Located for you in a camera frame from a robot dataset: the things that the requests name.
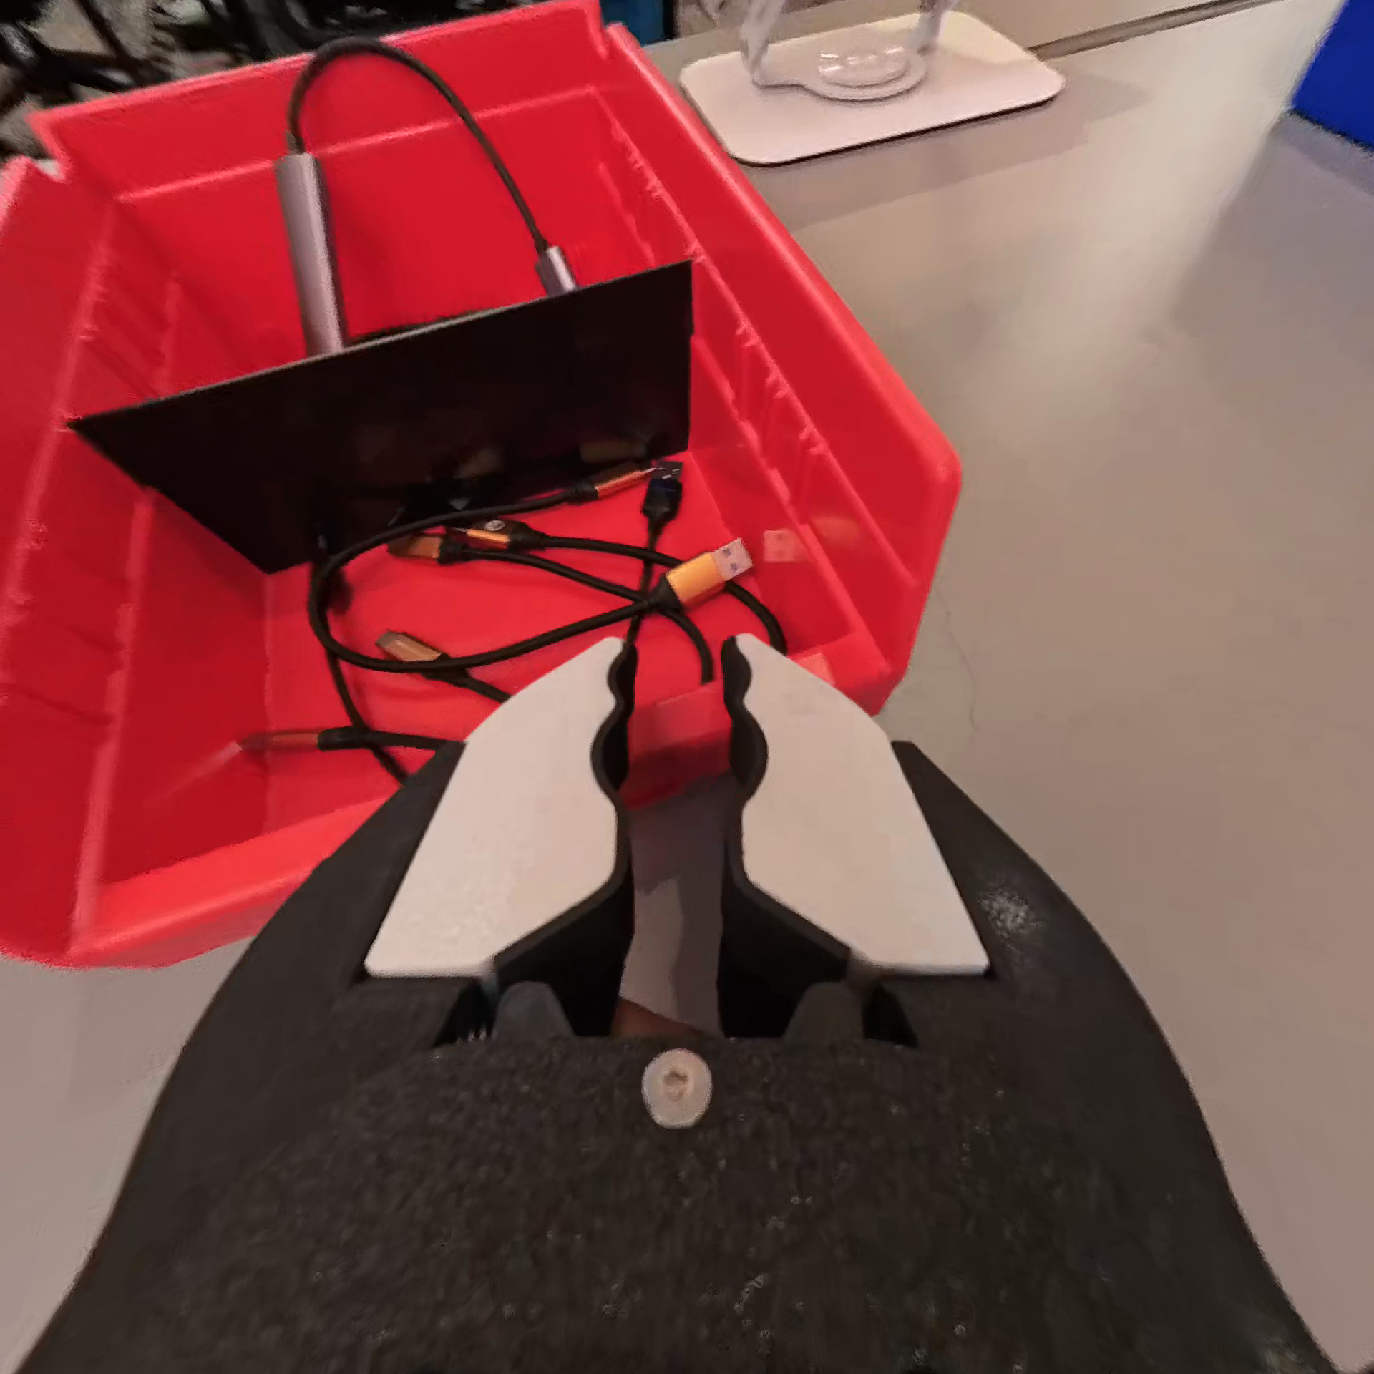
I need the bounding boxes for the red storage bin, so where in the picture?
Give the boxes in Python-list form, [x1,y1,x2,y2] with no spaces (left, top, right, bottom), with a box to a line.
[0,0,963,967]

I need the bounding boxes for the grey desk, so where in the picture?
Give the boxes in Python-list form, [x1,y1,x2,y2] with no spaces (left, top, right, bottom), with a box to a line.
[0,0,1374,1374]

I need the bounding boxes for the black cable silver plug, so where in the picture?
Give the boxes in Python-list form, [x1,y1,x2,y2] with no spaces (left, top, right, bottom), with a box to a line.
[285,36,581,297]

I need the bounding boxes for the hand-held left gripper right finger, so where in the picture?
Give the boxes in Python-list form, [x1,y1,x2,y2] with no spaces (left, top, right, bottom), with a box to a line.
[717,632,991,1040]

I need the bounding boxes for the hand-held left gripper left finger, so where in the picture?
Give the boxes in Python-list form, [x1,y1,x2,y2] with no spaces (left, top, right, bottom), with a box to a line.
[365,636,635,1038]

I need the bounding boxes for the black bin divider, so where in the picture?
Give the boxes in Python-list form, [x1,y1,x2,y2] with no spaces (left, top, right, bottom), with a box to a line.
[67,259,698,575]

